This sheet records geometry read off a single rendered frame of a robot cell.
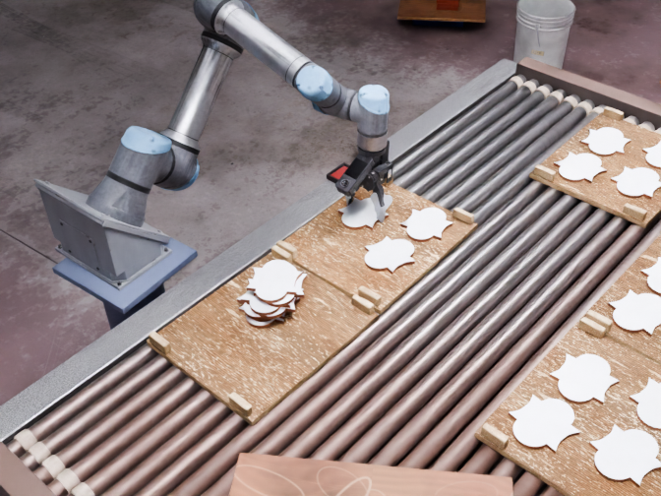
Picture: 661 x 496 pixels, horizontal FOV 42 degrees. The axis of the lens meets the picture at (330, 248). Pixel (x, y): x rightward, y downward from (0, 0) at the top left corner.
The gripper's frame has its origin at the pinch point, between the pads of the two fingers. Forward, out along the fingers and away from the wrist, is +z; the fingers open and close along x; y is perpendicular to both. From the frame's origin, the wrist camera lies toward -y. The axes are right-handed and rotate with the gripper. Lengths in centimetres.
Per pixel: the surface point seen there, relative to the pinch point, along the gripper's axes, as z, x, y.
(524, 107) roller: -2, -4, 75
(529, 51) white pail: 62, 79, 237
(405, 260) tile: 0.1, -20.2, -8.2
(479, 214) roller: 1.1, -22.5, 21.7
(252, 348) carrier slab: 4, -11, -52
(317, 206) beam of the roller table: 3.0, 14.0, -2.7
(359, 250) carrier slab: 1.5, -8.2, -11.5
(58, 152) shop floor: 92, 220, 40
